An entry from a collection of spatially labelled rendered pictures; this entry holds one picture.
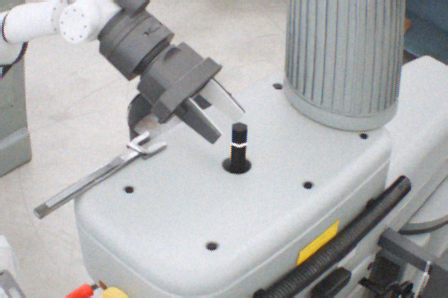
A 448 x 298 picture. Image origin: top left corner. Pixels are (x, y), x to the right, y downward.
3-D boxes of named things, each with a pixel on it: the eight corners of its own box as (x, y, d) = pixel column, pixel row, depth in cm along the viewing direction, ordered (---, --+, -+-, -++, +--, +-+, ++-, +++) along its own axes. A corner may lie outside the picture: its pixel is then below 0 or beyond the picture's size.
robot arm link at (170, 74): (201, 95, 116) (142, 42, 116) (235, 53, 109) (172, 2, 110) (149, 141, 107) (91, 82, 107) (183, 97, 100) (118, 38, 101)
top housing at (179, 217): (192, 360, 100) (190, 295, 90) (71, 267, 114) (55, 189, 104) (388, 209, 128) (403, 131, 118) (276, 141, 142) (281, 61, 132)
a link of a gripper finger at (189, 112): (213, 145, 107) (177, 111, 107) (225, 130, 105) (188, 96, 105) (206, 151, 106) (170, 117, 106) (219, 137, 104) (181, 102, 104)
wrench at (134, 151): (44, 224, 98) (43, 219, 98) (29, 209, 100) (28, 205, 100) (166, 148, 113) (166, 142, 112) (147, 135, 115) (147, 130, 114)
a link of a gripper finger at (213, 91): (245, 111, 108) (209, 78, 109) (233, 125, 111) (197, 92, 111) (251, 105, 110) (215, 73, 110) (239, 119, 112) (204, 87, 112)
